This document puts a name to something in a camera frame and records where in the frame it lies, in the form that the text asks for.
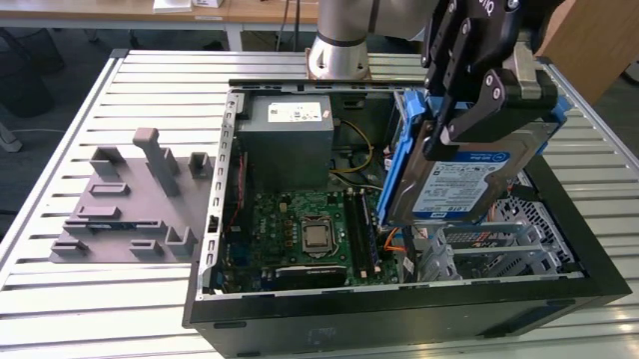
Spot white cardboard box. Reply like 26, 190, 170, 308
152, 0, 193, 14

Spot grey metal stand foot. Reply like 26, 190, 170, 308
0, 119, 24, 153

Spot black open PC case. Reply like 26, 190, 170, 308
180, 78, 633, 358

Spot metal disk bay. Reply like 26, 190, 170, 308
418, 222, 574, 281

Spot black graphics card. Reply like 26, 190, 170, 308
273, 264, 348, 291

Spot black mesh office chair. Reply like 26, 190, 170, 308
0, 28, 66, 117

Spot wooden desk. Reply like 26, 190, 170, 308
0, 0, 430, 57

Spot black RAM slots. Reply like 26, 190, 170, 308
342, 188, 368, 277

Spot orange red yellow power wire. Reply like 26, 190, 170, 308
490, 178, 538, 225

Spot hard disk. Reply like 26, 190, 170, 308
376, 89, 569, 227

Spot grey power supply unit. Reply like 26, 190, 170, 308
233, 95, 334, 191

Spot green motherboard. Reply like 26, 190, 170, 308
218, 188, 400, 292

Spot grey parts rack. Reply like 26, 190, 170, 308
48, 126, 218, 265

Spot orange wire bundle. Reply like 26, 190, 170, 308
381, 224, 418, 255

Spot silver CPU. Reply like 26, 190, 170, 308
302, 225, 330, 251

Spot CPU socket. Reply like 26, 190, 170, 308
297, 215, 340, 260

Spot black cable bundle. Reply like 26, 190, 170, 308
398, 224, 422, 283

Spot yellow wires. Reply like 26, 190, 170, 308
329, 118, 374, 174

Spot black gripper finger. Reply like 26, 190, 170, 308
422, 18, 557, 162
421, 0, 458, 89

